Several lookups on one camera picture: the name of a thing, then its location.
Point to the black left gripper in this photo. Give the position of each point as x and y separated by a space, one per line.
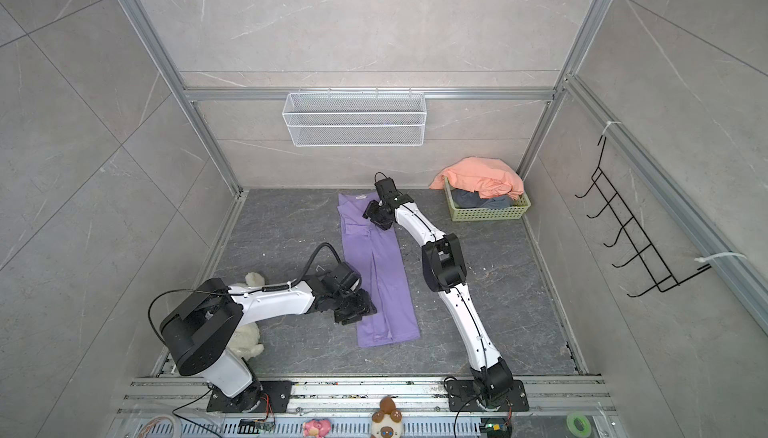
368 308

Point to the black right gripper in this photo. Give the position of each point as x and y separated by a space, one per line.
371 212

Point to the purple t shirt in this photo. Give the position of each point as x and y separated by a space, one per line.
376 255

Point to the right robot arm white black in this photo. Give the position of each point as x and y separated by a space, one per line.
445 273

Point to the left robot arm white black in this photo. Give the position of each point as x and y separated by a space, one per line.
198 331

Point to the dark blue t shirt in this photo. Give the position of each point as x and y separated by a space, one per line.
471 199

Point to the white plush dog toy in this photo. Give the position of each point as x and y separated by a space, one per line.
245 342

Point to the orange t shirt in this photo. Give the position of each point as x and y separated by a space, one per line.
489 177

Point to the brown white small plush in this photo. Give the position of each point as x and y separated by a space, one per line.
387 420

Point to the pink small toy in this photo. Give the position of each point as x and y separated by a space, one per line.
316 428

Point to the green plastic basket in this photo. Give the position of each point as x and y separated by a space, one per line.
516 211

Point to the small electronics board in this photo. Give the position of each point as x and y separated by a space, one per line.
254 427

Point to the green yellow electronics box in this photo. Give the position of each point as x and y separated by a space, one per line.
495 428

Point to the green tape roll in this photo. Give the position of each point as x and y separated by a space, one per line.
579 425

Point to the white wire mesh basket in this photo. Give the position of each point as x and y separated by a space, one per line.
355 119

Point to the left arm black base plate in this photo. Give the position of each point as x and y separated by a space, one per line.
259 397

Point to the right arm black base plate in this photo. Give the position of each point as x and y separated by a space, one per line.
463 397

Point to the black wire hook rack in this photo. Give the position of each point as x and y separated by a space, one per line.
632 232

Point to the aluminium frame rail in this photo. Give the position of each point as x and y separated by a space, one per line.
141 23

